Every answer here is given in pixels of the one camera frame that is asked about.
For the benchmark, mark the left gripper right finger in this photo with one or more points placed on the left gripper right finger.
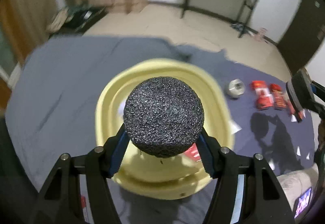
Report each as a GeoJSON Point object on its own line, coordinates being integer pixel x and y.
{"type": "Point", "coordinates": [247, 190]}

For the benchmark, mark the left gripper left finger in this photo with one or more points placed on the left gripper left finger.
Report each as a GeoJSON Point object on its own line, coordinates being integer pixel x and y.
{"type": "Point", "coordinates": [76, 189]}

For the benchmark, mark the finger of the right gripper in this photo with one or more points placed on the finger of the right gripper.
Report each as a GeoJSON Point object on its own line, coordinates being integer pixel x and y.
{"type": "Point", "coordinates": [301, 91]}

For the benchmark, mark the red white cigarette pack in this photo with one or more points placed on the red white cigarette pack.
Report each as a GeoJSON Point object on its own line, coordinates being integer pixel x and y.
{"type": "Point", "coordinates": [264, 97]}

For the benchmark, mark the silver round tin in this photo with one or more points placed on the silver round tin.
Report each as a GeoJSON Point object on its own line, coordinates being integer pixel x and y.
{"type": "Point", "coordinates": [235, 88]}

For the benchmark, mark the black foam ball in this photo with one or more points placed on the black foam ball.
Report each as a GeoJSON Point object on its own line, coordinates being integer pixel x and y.
{"type": "Point", "coordinates": [163, 116]}

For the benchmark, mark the grey blue bed sheet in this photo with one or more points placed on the grey blue bed sheet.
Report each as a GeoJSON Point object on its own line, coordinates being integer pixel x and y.
{"type": "Point", "coordinates": [52, 107]}

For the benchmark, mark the yellow plastic basin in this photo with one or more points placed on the yellow plastic basin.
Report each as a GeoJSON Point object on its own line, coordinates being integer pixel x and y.
{"type": "Point", "coordinates": [162, 178]}

